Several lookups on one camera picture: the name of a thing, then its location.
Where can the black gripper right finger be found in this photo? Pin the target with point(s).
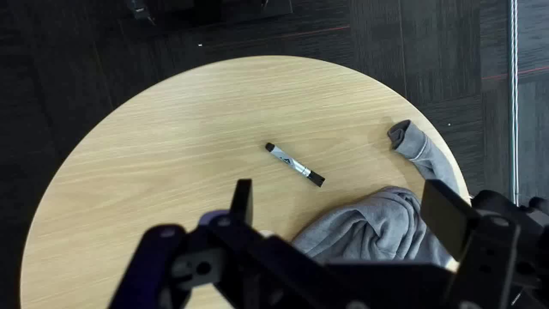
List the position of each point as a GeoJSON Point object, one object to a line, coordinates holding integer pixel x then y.
{"type": "Point", "coordinates": [448, 220]}

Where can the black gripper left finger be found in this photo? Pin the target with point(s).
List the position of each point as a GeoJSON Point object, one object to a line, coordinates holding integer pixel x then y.
{"type": "Point", "coordinates": [240, 200]}

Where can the black and white marker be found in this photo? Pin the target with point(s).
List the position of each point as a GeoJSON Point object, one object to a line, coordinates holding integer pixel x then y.
{"type": "Point", "coordinates": [293, 166]}

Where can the gray sweatshirt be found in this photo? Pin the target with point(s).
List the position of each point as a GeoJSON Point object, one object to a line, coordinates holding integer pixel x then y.
{"type": "Point", "coordinates": [370, 229]}

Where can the gray glass wall rail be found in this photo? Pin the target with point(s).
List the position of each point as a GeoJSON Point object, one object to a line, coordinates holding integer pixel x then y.
{"type": "Point", "coordinates": [513, 87]}

